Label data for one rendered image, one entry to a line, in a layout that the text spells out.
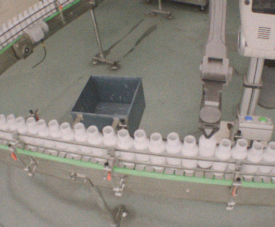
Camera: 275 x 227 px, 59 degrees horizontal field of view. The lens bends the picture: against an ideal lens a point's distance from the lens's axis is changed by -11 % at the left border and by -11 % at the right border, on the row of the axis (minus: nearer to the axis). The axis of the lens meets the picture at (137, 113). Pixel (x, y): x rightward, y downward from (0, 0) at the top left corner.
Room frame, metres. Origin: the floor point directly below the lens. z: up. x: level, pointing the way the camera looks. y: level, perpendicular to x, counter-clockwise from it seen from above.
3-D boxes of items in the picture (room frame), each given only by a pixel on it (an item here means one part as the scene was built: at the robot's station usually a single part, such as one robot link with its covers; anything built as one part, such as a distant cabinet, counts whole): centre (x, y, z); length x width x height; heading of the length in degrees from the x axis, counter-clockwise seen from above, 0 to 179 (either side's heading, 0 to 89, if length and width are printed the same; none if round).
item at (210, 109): (0.50, -0.21, 1.40); 0.12 x 0.09 x 0.12; 158
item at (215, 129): (0.53, -0.21, 1.23); 0.07 x 0.07 x 0.09; 69
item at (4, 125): (0.83, 0.60, 1.08); 0.06 x 0.06 x 0.17
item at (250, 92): (1.04, -0.67, 0.74); 0.11 x 0.11 x 0.40; 69
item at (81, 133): (0.69, 0.22, 1.08); 0.06 x 0.06 x 0.17
